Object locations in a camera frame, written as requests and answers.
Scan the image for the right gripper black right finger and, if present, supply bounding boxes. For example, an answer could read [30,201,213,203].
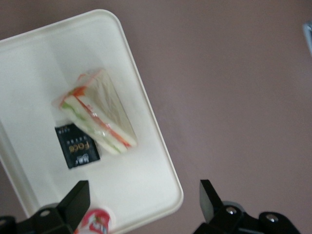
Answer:
[194,179,302,234]

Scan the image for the black carton with gold print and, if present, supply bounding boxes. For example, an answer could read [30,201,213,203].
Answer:
[55,123,101,169]

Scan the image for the red lid cup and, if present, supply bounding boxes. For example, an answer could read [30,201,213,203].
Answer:
[73,206,117,234]

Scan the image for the beige plastic tray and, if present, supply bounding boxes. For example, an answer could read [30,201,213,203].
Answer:
[0,9,184,232]

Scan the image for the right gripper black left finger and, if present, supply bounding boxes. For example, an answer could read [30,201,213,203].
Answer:
[0,180,91,234]

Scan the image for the brown paper table cover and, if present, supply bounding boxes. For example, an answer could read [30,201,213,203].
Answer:
[0,0,312,234]

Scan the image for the white object at edge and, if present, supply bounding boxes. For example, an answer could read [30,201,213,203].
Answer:
[303,21,312,57]

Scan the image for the triangle sandwich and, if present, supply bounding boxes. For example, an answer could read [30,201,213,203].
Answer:
[51,69,138,156]

